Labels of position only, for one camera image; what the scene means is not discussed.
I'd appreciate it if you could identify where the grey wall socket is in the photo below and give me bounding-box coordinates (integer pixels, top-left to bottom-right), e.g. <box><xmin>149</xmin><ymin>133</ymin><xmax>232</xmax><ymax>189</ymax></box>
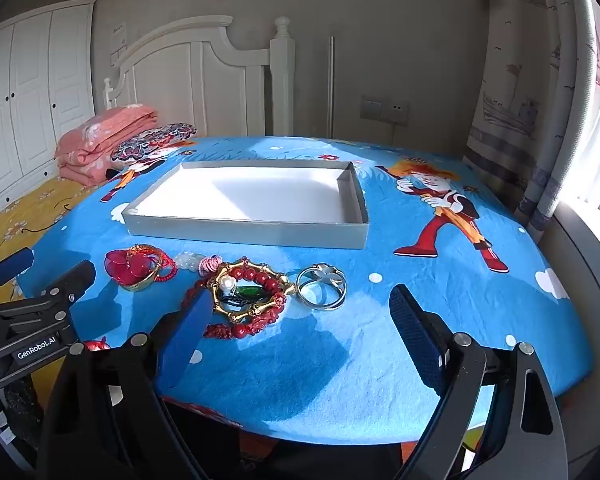
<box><xmin>383</xmin><ymin>98</ymin><xmax>411</xmax><ymax>127</ymax></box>

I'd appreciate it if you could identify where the grey cardboard box tray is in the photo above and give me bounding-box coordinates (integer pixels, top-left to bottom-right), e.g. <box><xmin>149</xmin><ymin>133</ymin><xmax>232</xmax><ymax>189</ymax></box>
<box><xmin>121</xmin><ymin>161</ymin><xmax>370</xmax><ymax>251</ymax></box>

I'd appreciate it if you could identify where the green jade pendant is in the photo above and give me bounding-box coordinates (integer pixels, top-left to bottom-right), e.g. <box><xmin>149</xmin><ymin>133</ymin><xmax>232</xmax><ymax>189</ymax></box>
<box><xmin>219</xmin><ymin>285</ymin><xmax>267</xmax><ymax>307</ymax></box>

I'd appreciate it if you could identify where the blue cartoon printed blanket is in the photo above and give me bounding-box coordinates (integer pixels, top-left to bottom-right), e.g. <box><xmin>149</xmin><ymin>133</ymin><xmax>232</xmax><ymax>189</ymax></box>
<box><xmin>17</xmin><ymin>135</ymin><xmax>595</xmax><ymax>447</ymax></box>

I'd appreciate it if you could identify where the silver ring bangle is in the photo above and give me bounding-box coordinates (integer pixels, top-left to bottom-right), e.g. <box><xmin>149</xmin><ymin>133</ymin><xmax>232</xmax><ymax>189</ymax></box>
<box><xmin>295</xmin><ymin>263</ymin><xmax>350</xmax><ymax>312</ymax></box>

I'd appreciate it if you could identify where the floral patterned pillow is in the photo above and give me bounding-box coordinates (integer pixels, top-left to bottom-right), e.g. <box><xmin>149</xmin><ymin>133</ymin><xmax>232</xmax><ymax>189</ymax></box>
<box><xmin>110</xmin><ymin>122</ymin><xmax>199</xmax><ymax>164</ymax></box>

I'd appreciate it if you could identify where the white wooden headboard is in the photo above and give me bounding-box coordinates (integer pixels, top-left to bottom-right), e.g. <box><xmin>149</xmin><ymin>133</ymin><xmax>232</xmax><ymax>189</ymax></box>
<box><xmin>102</xmin><ymin>15</ymin><xmax>297</xmax><ymax>139</ymax></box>

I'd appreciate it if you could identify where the white bead bracelet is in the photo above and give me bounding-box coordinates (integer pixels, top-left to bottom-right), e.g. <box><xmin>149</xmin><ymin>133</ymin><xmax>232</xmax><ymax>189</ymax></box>
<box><xmin>174</xmin><ymin>252</ymin><xmax>201</xmax><ymax>274</ymax></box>

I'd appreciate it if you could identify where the grey wall switch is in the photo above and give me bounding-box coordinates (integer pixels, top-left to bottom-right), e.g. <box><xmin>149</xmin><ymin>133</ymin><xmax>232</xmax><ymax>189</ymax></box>
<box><xmin>361</xmin><ymin>95</ymin><xmax>384</xmax><ymax>121</ymax></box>

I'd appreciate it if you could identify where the red cord bracelet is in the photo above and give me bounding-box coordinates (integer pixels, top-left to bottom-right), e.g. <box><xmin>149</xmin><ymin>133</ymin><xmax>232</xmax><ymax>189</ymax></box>
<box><xmin>150</xmin><ymin>247</ymin><xmax>179</xmax><ymax>284</ymax></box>

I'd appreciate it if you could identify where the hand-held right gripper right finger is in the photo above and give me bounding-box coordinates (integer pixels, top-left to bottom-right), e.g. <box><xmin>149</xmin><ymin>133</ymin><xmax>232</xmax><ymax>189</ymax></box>
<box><xmin>389</xmin><ymin>283</ymin><xmax>569</xmax><ymax>480</ymax></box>

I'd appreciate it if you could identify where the gold bamboo-shaped bangle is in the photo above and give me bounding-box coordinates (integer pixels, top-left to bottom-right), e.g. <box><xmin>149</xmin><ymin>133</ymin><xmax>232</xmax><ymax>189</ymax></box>
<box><xmin>206</xmin><ymin>257</ymin><xmax>297</xmax><ymax>322</ymax></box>

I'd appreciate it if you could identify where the pink folded quilt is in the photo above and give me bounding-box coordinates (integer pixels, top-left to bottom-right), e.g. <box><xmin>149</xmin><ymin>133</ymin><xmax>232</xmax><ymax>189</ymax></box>
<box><xmin>54</xmin><ymin>104</ymin><xmax>160</xmax><ymax>185</ymax></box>

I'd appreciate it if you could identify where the white wardrobe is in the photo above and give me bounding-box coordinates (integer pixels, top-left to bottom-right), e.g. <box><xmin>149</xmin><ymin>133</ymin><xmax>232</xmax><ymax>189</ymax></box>
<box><xmin>0</xmin><ymin>0</ymin><xmax>99</xmax><ymax>217</ymax></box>

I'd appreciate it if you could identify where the ship printed curtain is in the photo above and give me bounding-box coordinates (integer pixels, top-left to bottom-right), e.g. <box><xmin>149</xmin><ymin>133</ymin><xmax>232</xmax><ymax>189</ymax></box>
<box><xmin>462</xmin><ymin>0</ymin><xmax>600</xmax><ymax>233</ymax></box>

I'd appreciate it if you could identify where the black cable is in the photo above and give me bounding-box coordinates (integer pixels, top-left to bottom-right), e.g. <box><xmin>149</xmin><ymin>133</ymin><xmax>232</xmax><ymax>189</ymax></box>
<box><xmin>22</xmin><ymin>200</ymin><xmax>72</xmax><ymax>235</ymax></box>

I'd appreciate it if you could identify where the yellow floral bedsheet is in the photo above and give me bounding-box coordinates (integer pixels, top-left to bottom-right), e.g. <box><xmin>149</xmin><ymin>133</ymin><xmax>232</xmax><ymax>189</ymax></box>
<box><xmin>0</xmin><ymin>175</ymin><xmax>103</xmax><ymax>311</ymax></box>

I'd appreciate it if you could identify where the red rose flower ornament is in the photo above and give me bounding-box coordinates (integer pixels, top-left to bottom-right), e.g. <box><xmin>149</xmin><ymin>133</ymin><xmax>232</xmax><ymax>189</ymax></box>
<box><xmin>104</xmin><ymin>248</ymin><xmax>153</xmax><ymax>284</ymax></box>

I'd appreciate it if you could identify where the grey window ledge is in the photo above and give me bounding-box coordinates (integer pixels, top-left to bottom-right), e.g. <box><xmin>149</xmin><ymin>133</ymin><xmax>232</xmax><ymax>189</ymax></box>
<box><xmin>536</xmin><ymin>199</ymin><xmax>600</xmax><ymax>391</ymax></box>

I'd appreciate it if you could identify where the dark speckled cloth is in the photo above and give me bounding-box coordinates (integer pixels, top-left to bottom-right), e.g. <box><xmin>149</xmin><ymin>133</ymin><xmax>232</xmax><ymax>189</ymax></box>
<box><xmin>2</xmin><ymin>380</ymin><xmax>44</xmax><ymax>467</ymax></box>

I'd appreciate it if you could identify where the plain gold bangle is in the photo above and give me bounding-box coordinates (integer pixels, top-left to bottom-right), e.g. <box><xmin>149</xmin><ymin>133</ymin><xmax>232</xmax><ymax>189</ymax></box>
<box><xmin>121</xmin><ymin>245</ymin><xmax>164</xmax><ymax>294</ymax></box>

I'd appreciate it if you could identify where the paper note on wall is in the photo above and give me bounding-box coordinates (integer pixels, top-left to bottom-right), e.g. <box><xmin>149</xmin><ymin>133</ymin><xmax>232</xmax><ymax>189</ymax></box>
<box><xmin>110</xmin><ymin>21</ymin><xmax>128</xmax><ymax>67</ymax></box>

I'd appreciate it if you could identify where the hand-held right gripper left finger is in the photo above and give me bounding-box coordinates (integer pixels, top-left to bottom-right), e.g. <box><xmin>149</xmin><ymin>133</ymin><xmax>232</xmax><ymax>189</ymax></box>
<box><xmin>37</xmin><ymin>289</ymin><xmax>214</xmax><ymax>480</ymax></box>

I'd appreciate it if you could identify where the red carved bead bracelet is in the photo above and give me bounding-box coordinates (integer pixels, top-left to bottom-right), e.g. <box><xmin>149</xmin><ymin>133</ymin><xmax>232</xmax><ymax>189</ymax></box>
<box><xmin>184</xmin><ymin>265</ymin><xmax>287</xmax><ymax>342</ymax></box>

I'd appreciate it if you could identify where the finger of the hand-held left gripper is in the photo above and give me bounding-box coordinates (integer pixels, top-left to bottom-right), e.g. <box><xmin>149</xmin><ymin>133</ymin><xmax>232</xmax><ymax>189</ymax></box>
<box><xmin>30</xmin><ymin>260</ymin><xmax>97</xmax><ymax>311</ymax></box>
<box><xmin>0</xmin><ymin>247</ymin><xmax>35</xmax><ymax>306</ymax></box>

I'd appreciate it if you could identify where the metal pole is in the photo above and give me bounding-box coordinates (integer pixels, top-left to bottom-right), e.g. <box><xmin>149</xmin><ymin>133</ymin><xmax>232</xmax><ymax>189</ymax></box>
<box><xmin>326</xmin><ymin>36</ymin><xmax>336</xmax><ymax>139</ymax></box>

